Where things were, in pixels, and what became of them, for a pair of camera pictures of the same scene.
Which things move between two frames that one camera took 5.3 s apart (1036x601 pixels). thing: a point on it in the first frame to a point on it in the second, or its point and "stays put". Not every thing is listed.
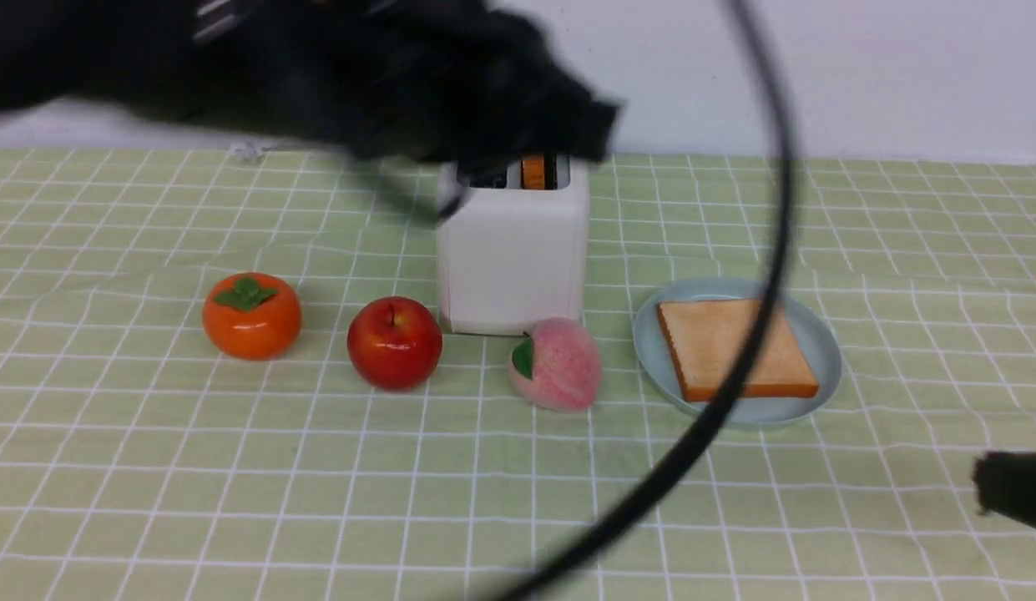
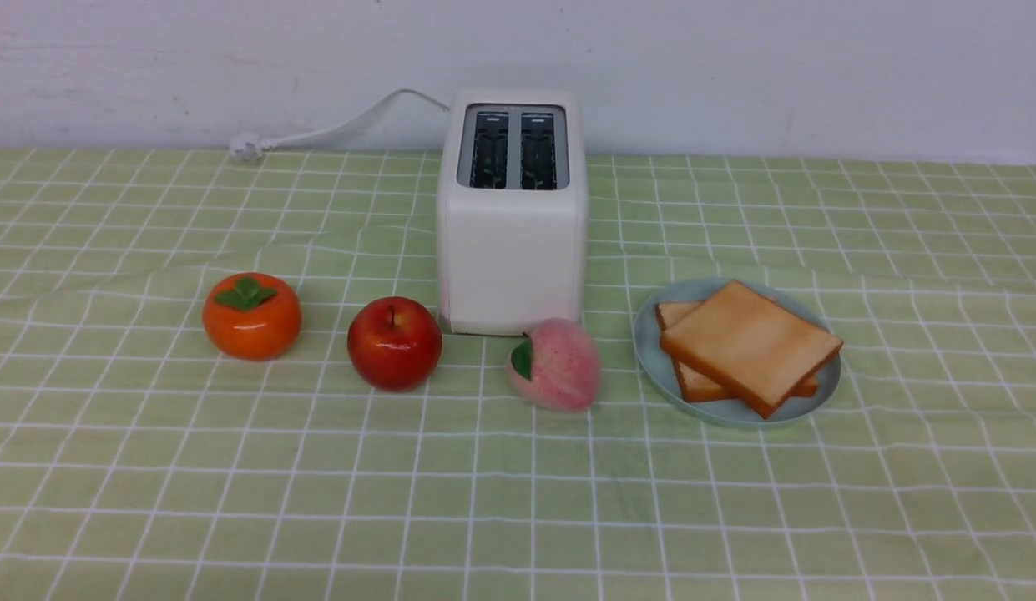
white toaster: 514,256 stays put
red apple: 395,343 stays put
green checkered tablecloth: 126,459 stays put
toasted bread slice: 533,174 to 757,349
